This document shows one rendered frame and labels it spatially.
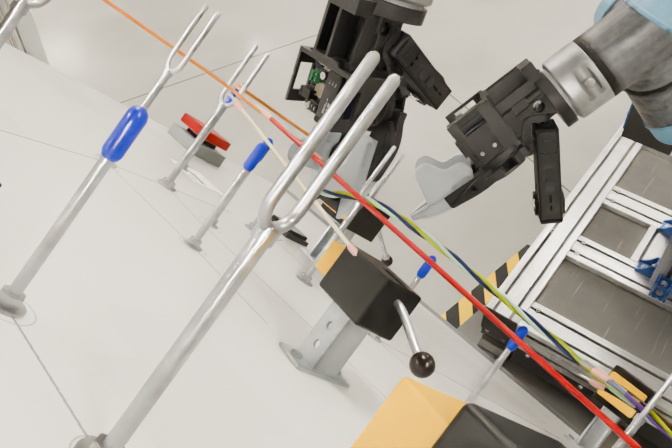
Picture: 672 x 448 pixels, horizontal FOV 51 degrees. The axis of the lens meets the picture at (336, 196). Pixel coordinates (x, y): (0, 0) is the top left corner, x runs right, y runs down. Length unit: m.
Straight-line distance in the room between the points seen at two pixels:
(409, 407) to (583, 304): 1.77
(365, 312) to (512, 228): 1.95
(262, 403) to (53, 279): 0.11
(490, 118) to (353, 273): 0.39
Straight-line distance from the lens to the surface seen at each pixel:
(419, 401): 0.16
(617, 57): 0.77
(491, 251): 2.25
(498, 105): 0.78
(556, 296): 1.91
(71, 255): 0.35
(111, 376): 0.27
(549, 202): 0.81
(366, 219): 0.72
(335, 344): 0.41
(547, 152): 0.79
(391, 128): 0.63
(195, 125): 0.88
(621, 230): 2.13
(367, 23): 0.60
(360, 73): 0.19
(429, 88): 0.68
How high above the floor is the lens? 1.68
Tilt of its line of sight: 45 degrees down
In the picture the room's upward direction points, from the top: straight up
